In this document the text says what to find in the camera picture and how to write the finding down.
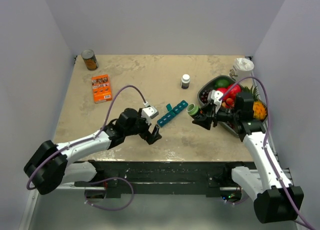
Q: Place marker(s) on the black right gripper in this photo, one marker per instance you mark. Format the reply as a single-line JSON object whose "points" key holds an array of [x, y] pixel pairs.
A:
{"points": [[211, 115]]}

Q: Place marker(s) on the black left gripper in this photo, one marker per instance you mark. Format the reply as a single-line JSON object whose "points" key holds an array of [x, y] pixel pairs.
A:
{"points": [[146, 135]]}

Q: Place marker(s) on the green pill bottle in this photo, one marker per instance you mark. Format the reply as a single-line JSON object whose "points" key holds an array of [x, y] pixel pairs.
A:
{"points": [[194, 111]]}

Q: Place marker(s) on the teal weekly pill organizer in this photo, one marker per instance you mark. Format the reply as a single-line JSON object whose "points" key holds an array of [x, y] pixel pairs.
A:
{"points": [[172, 112]]}

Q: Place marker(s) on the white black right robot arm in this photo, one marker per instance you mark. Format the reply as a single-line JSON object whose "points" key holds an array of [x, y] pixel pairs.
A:
{"points": [[275, 198]]}

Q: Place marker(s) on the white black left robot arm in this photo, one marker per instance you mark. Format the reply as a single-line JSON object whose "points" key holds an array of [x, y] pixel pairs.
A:
{"points": [[46, 168]]}

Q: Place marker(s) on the dark red grapes bunch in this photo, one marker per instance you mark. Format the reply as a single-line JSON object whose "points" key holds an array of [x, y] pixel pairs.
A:
{"points": [[204, 96]]}

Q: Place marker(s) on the strawberries in tray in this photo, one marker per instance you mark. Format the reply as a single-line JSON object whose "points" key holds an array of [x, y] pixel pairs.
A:
{"points": [[229, 103]]}

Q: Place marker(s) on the red apple left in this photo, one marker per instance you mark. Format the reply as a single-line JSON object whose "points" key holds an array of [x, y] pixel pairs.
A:
{"points": [[223, 90]]}

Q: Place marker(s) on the red apple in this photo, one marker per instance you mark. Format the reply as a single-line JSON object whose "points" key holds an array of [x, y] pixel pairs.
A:
{"points": [[223, 90], [233, 91]]}

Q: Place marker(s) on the red apple right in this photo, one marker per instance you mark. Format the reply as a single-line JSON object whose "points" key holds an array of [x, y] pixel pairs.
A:
{"points": [[233, 91]]}

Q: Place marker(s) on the green apple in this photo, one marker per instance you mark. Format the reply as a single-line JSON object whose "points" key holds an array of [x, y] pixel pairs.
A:
{"points": [[221, 83]]}

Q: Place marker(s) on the grey fruit tray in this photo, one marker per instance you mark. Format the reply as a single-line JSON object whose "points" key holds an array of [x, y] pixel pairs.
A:
{"points": [[210, 85]]}

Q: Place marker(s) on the white cap pill bottle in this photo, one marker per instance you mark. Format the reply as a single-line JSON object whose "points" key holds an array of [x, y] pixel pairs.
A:
{"points": [[185, 81]]}

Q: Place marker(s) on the small pineapple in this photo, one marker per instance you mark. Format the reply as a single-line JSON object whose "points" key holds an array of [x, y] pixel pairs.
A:
{"points": [[259, 109]]}

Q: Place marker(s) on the white paper cup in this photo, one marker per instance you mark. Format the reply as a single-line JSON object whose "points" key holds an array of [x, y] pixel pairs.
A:
{"points": [[242, 67]]}

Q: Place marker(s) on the orange cardboard box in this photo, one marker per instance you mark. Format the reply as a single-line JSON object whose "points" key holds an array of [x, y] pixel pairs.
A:
{"points": [[101, 89]]}

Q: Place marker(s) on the tin food can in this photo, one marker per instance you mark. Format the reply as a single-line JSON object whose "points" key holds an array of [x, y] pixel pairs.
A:
{"points": [[90, 59]]}

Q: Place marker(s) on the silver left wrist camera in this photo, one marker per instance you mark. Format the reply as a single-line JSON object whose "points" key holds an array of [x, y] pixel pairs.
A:
{"points": [[149, 112]]}

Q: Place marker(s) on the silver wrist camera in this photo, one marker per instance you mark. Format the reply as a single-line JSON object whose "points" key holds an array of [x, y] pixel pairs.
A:
{"points": [[214, 97], [149, 112]]}

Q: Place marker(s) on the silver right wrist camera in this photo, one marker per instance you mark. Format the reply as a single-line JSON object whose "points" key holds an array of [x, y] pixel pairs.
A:
{"points": [[214, 97]]}

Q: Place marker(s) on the black table edge rail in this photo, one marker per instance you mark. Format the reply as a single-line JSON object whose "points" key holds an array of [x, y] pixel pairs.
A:
{"points": [[164, 178]]}

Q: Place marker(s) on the aluminium frame rail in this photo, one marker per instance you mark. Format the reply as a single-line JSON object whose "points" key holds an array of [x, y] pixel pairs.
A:
{"points": [[86, 171]]}

